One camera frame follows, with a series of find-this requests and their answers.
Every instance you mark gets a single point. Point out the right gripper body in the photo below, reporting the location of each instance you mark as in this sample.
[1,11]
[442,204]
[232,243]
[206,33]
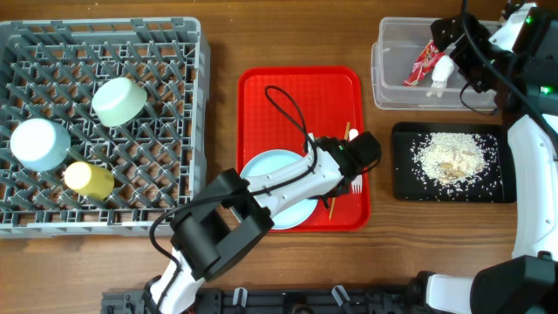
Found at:
[482,63]

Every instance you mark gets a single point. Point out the red sauce packet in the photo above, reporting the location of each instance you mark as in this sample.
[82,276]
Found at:
[424,63]

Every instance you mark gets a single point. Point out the yellow plastic cup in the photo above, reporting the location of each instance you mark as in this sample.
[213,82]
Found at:
[89,180]

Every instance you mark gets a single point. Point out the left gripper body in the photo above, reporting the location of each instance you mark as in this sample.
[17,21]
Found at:
[337,193]

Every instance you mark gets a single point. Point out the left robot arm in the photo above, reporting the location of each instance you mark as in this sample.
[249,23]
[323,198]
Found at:
[222,223]

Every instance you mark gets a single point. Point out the clear plastic bin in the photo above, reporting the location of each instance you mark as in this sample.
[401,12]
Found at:
[400,41]

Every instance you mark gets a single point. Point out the black plastic tray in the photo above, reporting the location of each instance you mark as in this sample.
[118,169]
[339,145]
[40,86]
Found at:
[407,187]

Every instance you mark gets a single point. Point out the small light green saucer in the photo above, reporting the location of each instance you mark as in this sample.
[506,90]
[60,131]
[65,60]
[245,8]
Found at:
[40,144]

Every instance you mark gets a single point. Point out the wooden chopstick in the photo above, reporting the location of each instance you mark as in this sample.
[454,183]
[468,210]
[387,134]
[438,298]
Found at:
[333,201]

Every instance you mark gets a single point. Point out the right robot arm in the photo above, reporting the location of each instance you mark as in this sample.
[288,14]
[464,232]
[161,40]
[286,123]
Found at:
[518,62]

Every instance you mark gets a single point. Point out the red plastic tray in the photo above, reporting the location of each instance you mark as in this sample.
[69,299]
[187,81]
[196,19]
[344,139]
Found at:
[330,100]

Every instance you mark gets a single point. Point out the large light blue plate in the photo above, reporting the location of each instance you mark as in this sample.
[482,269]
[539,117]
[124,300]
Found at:
[268,162]

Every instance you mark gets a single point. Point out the white napkin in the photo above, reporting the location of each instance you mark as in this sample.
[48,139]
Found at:
[440,75]

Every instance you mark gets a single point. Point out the grey dishwasher rack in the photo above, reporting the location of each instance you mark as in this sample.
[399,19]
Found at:
[50,69]

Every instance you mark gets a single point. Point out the light green bowl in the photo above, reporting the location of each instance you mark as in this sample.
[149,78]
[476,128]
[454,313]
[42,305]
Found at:
[118,101]

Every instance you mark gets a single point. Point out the white plastic fork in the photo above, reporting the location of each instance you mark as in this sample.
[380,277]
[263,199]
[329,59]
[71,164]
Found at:
[357,183]

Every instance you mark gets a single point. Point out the pile of rice waste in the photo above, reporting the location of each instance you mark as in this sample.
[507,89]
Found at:
[455,165]

